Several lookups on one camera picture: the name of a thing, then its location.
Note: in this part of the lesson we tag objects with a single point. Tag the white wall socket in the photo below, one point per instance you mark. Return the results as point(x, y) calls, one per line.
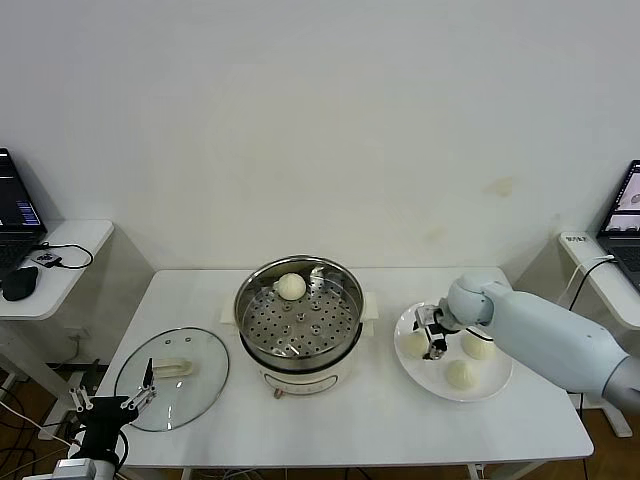
point(76, 334)

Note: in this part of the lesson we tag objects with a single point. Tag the white side desk with label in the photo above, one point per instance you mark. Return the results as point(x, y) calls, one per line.
point(607, 295)

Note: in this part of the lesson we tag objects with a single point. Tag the stainless steel steamer basket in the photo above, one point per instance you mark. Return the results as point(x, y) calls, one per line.
point(340, 325)

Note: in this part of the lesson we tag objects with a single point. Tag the white label card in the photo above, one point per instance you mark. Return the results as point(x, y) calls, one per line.
point(577, 239)

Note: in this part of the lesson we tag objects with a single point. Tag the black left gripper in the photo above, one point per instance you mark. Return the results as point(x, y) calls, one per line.
point(102, 417)

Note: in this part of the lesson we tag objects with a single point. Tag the black computer mouse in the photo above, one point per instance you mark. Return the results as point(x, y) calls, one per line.
point(20, 284)

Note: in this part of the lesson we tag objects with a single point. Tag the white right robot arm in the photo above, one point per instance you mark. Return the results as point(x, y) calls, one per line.
point(540, 330)

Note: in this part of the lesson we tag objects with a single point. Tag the grey laptop with bright screen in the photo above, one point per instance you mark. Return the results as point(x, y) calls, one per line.
point(625, 225)

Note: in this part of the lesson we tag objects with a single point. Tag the cream electric cooking pot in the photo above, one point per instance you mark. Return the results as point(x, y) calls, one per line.
point(300, 382)

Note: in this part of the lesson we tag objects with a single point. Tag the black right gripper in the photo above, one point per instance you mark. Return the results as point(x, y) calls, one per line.
point(437, 332)

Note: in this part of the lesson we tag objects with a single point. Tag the black laptop with dark screen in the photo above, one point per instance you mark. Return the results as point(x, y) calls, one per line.
point(15, 200)

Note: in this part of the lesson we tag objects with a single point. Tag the white steamed baozi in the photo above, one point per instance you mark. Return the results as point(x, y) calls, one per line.
point(480, 347)
point(291, 286)
point(460, 374)
point(414, 346)

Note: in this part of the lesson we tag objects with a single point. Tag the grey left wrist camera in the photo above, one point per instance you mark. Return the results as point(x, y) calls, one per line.
point(72, 470)

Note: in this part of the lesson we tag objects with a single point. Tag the white round plate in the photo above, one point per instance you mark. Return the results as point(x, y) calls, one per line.
point(490, 380)

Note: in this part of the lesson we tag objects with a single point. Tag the white side desk with mouse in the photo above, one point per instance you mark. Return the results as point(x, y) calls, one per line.
point(75, 280)

